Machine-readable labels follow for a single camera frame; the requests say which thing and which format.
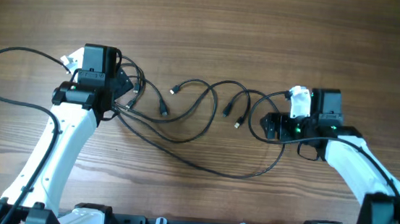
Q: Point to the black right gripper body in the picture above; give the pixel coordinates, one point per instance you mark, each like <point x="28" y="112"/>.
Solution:
<point x="287" y="125"/>

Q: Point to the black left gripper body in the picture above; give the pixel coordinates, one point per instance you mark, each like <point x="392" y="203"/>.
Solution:
<point x="122" y="85"/>

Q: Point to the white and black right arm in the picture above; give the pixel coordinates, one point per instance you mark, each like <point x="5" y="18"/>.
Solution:
<point x="316" y="119"/>

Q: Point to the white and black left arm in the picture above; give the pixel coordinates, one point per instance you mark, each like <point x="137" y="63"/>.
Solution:
<point x="78" y="108"/>

